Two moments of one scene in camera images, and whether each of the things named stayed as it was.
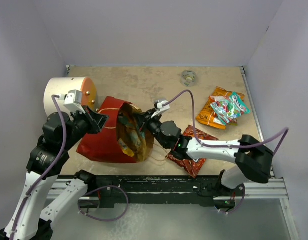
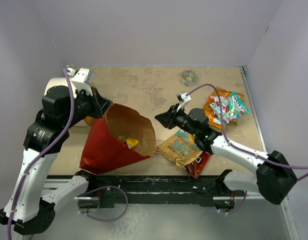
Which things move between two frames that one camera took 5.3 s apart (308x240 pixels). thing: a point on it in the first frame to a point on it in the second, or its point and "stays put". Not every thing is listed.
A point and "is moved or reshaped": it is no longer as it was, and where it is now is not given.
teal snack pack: [230, 108] stays put
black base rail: [116, 191] stays put
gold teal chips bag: [138, 142] is moved or reshaped
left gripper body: [84, 123] to [86, 105]
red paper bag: [123, 137] is moved or reshaped
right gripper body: [154, 124] to [178, 119]
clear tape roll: [187, 78] stays put
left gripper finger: [100, 120] to [104, 104]
